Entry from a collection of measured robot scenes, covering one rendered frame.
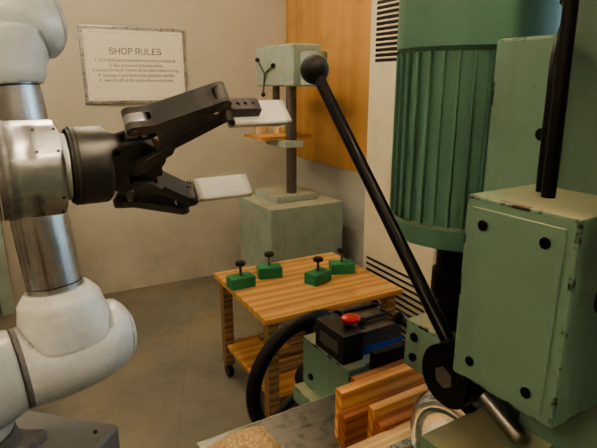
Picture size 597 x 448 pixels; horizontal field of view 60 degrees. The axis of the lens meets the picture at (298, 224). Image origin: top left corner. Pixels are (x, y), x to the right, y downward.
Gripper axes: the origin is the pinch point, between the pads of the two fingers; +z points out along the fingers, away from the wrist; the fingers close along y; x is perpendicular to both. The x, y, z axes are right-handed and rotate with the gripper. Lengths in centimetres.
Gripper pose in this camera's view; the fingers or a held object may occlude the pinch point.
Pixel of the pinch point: (257, 152)
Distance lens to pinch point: 60.0
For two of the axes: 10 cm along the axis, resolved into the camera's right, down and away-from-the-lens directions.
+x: -3.5, -8.5, 3.8
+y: 3.7, -5.0, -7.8
